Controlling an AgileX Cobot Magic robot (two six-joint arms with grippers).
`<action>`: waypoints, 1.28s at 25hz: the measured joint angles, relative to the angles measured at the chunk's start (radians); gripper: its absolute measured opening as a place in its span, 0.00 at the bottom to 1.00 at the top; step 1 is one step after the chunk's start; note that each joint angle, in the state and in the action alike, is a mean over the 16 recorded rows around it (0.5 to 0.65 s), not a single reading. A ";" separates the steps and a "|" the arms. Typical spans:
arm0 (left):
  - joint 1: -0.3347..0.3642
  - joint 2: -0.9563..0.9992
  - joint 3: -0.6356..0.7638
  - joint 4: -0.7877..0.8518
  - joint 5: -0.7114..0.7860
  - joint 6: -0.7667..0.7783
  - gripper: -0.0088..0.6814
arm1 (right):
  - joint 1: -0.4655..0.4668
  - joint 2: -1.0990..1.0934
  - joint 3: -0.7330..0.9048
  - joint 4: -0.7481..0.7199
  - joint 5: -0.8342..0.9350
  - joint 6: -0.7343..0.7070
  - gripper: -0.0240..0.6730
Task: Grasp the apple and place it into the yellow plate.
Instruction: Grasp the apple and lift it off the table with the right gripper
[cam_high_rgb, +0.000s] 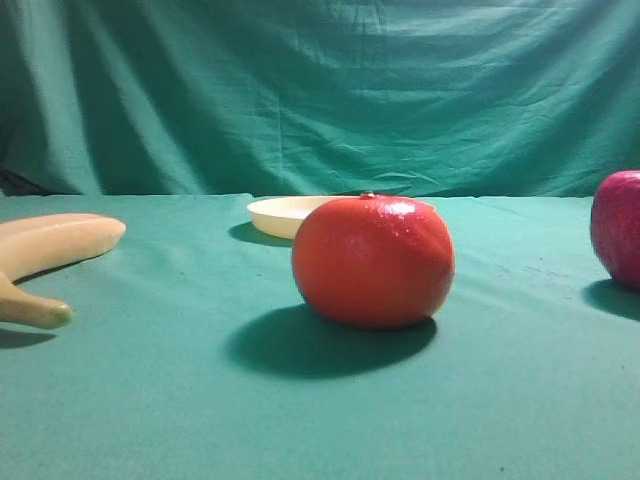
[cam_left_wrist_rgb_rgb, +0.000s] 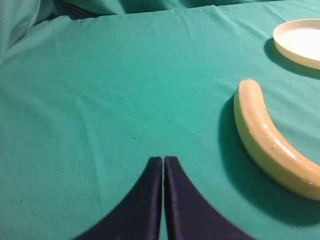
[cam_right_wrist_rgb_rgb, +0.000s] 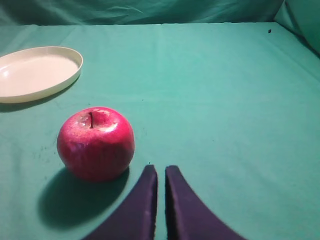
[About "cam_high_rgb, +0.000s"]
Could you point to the red apple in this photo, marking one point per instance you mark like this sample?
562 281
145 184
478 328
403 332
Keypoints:
614 227

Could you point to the pale yellow plate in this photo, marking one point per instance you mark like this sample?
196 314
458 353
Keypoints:
277 215

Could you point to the orange tangerine fruit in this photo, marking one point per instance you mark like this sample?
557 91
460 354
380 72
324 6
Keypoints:
374 261

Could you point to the green backdrop cloth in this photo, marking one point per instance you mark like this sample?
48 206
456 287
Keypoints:
418 98

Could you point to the green table cloth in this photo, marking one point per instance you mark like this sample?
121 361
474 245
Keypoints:
192 356

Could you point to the yellow banana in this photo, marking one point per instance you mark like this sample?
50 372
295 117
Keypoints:
32 245

